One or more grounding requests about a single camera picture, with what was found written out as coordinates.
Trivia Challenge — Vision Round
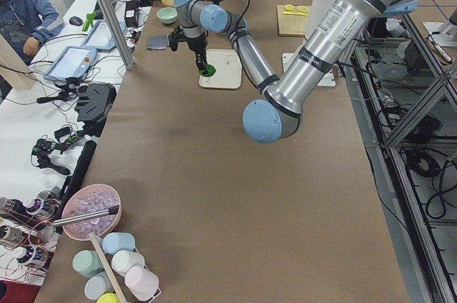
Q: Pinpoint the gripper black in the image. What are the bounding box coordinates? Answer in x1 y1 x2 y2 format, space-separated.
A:
186 33 208 74

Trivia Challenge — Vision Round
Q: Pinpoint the green lime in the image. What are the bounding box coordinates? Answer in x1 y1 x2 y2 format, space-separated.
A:
199 64 216 77

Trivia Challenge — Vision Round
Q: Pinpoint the white rabbit print tray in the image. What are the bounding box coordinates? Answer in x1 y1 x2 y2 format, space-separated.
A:
199 49 242 89

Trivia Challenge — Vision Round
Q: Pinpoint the grey folded cloth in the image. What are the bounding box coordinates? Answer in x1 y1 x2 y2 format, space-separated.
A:
146 35 169 50

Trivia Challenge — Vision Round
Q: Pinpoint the mint green bowl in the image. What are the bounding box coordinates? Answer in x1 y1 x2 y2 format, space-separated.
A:
156 7 178 25

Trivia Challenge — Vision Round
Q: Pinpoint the black box on desk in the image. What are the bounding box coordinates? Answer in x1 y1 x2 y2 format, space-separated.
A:
124 0 139 28

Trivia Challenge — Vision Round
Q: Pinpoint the bamboo cutting board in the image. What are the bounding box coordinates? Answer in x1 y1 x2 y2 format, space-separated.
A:
276 4 311 37

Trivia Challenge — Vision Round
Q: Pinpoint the yellow plastic knife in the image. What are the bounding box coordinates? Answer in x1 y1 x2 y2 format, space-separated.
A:
281 11 309 16

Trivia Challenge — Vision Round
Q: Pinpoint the upper lemon slice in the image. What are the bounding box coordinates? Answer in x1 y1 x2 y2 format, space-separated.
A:
284 4 294 11

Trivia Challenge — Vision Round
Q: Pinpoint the far teach pendant tablet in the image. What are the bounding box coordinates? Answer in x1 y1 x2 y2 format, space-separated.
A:
81 20 116 52

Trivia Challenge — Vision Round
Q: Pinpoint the teach pendant tablet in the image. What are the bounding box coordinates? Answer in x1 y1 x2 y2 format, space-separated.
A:
43 46 97 83
81 20 116 52

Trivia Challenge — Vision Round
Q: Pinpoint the black device on desk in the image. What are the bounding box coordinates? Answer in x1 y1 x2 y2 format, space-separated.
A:
74 83 116 138

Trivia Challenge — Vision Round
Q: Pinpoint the green clamp tool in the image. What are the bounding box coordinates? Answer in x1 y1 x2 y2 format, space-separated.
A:
81 11 98 32

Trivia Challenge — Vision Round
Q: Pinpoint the near teach pendant tablet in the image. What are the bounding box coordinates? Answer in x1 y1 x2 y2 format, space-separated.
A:
43 46 97 83

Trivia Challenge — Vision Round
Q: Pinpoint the black computer mouse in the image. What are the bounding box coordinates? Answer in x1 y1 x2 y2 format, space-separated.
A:
69 16 84 26

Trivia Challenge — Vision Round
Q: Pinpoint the metal scoop in bowl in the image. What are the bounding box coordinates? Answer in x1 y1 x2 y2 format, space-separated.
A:
52 205 121 227

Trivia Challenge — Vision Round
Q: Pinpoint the pink bowl of ice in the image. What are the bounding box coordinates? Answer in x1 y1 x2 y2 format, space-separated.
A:
61 184 122 241

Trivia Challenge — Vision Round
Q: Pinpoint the person in blue jacket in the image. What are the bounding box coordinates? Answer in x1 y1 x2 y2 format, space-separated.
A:
1 0 64 65

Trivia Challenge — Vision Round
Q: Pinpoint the brown cardboard piece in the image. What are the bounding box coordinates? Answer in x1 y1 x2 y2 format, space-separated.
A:
1 36 35 90

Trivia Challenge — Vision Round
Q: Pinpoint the blue cup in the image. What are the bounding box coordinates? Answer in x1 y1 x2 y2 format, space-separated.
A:
102 232 136 255

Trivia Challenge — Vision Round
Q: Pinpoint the white cup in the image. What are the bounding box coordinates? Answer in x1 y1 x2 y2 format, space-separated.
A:
111 250 146 277

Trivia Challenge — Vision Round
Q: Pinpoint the pink cup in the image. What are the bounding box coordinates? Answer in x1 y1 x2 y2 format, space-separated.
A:
124 265 160 302

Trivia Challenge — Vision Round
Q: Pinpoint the green cup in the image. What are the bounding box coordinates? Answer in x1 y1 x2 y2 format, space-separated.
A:
72 249 104 278

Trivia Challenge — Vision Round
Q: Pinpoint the grey cup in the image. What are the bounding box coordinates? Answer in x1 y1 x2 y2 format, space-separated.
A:
84 272 114 301

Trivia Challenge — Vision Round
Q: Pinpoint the wooden cup rack stick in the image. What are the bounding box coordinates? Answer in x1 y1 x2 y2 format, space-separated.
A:
89 234 127 303

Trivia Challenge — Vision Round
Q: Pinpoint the yellow cup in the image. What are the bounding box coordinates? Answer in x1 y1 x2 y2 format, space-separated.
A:
96 292 121 303

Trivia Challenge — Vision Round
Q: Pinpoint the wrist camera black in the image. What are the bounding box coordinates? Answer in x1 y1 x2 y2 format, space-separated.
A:
169 26 186 51

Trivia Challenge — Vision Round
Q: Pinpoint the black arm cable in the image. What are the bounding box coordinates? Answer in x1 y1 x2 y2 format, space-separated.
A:
210 0 251 29

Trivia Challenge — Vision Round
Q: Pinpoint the aluminium frame post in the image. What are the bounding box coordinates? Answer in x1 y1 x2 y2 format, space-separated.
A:
97 0 133 70

